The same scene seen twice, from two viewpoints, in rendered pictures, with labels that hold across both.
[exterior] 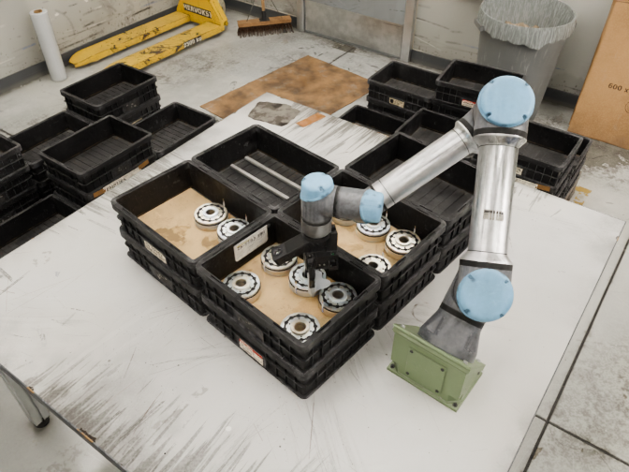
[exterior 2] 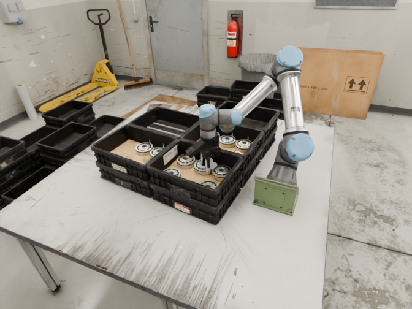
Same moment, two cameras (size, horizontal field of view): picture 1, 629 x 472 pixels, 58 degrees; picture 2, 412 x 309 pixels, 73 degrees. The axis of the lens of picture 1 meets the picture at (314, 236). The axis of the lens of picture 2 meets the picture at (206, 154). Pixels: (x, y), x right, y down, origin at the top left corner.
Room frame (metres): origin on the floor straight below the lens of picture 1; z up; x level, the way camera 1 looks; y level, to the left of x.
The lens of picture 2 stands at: (-0.07, 0.24, 1.73)
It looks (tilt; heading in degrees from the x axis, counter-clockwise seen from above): 34 degrees down; 348
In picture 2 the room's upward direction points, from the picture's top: 2 degrees counter-clockwise
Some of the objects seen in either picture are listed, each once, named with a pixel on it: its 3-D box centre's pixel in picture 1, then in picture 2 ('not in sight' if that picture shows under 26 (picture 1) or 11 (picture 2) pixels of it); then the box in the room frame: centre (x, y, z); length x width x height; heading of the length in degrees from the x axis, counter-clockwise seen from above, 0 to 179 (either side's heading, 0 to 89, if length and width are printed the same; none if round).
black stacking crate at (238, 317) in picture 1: (287, 288); (195, 171); (1.03, 0.07, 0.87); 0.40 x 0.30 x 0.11; 47
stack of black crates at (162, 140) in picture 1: (172, 154); (106, 140); (2.49, 0.74, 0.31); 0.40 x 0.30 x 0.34; 145
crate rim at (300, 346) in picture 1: (286, 275); (195, 163); (1.03, 0.07, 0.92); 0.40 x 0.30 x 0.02; 47
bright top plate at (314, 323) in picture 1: (299, 328); (208, 187); (0.91, 0.04, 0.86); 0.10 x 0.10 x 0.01
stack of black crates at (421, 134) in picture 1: (439, 160); not in sight; (2.43, -0.64, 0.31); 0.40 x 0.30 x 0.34; 55
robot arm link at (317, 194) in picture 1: (317, 199); (208, 117); (1.06, -0.01, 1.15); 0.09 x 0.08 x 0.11; 78
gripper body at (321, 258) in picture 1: (318, 246); (209, 145); (1.06, -0.01, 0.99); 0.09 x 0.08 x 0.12; 100
